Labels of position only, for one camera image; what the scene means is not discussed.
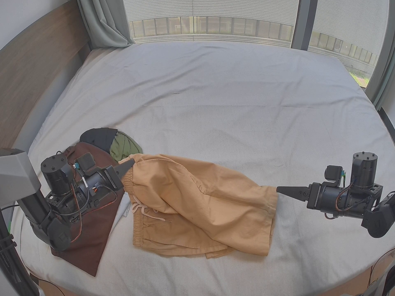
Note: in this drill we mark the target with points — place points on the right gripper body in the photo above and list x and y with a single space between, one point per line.
327 199

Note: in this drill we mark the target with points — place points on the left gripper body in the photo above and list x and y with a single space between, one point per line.
101 182

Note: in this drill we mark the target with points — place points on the tan shorts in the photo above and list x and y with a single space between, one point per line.
200 202

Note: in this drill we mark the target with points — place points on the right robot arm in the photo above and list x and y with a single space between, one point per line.
365 168

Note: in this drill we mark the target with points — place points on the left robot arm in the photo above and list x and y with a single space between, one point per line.
29 205

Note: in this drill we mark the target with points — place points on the bed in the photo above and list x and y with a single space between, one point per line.
216 103

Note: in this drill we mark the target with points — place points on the green garment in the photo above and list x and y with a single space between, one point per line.
126 148

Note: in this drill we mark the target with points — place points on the black garment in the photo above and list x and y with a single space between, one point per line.
97 137

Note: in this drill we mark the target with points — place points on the brown shorts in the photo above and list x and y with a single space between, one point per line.
92 242

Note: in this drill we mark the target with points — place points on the grey-green curtain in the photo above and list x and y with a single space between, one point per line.
98 17

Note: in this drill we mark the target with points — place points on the window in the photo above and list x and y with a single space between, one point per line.
216 5

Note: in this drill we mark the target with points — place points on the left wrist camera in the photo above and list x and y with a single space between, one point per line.
86 160

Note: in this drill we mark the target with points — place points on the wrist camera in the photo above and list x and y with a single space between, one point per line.
86 160
333 173

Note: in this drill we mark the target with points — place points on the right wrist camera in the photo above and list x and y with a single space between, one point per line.
333 173

